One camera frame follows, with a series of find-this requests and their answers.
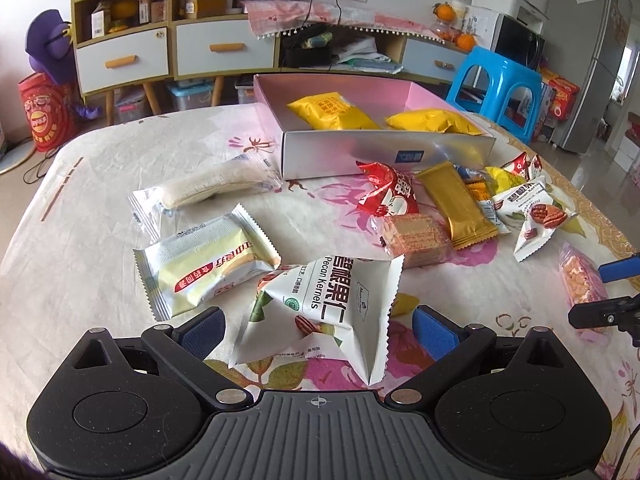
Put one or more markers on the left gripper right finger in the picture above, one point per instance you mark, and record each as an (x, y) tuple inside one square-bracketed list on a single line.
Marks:
[(456, 352)]

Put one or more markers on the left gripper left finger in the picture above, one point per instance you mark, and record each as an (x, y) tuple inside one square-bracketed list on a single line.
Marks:
[(180, 354)]

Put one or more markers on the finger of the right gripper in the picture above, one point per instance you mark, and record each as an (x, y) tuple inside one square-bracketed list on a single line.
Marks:
[(622, 313), (620, 269)]

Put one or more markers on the pink clear biscuit packet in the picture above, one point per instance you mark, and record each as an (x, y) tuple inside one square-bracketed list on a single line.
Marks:
[(580, 277)]

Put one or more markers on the clear cracker packet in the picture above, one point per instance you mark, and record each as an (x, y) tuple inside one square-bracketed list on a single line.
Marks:
[(417, 237)]

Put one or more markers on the white pecan kernels packet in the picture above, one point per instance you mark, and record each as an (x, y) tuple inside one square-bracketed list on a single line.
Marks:
[(335, 307)]

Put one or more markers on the gold bar wrapper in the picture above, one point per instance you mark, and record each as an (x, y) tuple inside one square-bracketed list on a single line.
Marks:
[(467, 223)]

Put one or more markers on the clear white bread roll packet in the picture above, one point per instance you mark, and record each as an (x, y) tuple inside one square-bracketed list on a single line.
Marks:
[(173, 206)]

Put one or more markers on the small red white packet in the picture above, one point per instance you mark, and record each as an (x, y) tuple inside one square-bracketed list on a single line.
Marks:
[(524, 166)]

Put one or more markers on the red snack packet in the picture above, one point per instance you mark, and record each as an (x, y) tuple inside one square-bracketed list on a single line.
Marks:
[(392, 193)]

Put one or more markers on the orange white snack packet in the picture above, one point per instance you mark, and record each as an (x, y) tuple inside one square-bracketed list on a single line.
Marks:
[(480, 184)]

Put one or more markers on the blue plastic stool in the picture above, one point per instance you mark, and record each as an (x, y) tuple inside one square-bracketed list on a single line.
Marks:
[(504, 77)]

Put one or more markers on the yellow snack bag right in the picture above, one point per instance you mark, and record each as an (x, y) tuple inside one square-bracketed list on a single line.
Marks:
[(433, 120)]

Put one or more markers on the yellow snack bag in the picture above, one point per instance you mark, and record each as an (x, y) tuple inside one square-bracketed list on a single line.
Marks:
[(331, 111), (433, 120)]

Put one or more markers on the pink and silver cardboard box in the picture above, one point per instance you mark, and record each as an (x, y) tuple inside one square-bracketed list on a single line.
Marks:
[(307, 153)]

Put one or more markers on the microwave oven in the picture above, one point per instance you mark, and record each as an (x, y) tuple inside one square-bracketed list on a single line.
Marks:
[(502, 34)]

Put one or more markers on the silver refrigerator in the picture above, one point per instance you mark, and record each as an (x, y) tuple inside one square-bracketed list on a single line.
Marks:
[(585, 43)]

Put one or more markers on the yellow snack bag left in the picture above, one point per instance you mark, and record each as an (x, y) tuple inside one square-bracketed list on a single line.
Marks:
[(331, 111)]

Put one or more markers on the red round container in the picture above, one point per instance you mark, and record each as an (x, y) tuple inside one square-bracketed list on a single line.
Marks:
[(49, 110)]

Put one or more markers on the orange fruit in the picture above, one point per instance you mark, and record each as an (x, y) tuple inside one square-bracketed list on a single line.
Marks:
[(465, 42), (444, 12)]

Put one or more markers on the wooden cabinet with drawers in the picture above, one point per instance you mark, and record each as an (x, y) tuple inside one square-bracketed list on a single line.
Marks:
[(180, 49)]

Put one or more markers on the purple plush toy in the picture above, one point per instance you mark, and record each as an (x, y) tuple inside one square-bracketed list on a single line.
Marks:
[(50, 49)]

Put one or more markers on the pink floral cabinet cloth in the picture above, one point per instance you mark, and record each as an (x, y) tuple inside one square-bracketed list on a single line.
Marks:
[(277, 17)]

